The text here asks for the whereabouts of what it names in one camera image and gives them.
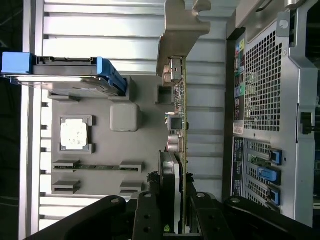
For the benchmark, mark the silver CPU chip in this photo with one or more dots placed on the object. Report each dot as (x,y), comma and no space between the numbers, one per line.
(75,135)

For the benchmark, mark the dark blue slot latch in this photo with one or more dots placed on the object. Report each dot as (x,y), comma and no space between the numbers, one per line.
(275,197)
(276,156)

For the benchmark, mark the hard disk in blue caddy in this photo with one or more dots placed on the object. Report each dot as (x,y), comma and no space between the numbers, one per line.
(62,85)

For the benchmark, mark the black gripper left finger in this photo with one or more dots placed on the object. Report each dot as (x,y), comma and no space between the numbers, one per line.
(147,220)

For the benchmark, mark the light blue slot latch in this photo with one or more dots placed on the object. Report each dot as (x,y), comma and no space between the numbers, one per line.
(268,176)

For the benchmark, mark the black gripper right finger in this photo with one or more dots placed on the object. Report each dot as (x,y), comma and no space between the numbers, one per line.
(210,220)

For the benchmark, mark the grey plastic parts rack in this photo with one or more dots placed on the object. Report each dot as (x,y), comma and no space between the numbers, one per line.
(105,150)

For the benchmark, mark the green RAM stick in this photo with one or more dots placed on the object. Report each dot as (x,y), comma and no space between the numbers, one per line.
(100,167)

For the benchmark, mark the open grey PC case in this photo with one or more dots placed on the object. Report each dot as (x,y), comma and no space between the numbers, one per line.
(287,100)

